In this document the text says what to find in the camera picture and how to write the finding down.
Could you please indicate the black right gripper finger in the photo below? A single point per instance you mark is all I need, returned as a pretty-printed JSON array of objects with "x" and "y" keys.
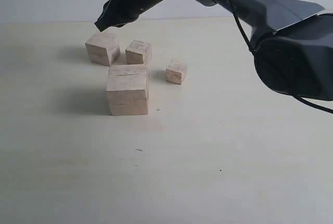
[{"x": 104, "y": 23}]

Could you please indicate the tall wooden cube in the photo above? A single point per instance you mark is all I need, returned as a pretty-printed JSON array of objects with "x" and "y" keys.
[{"x": 103, "y": 48}]

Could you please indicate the medium wooden cube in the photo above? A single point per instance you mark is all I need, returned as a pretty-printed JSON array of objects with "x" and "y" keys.
[{"x": 138, "y": 52}]

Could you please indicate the largest wooden cube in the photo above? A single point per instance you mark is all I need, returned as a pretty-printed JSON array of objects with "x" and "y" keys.
[{"x": 127, "y": 89}]

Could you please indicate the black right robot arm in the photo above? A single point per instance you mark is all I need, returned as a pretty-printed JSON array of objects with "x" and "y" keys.
[{"x": 291, "y": 40}]

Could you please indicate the smallest wooden cube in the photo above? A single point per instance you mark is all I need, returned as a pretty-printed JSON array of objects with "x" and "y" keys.
[{"x": 176, "y": 72}]

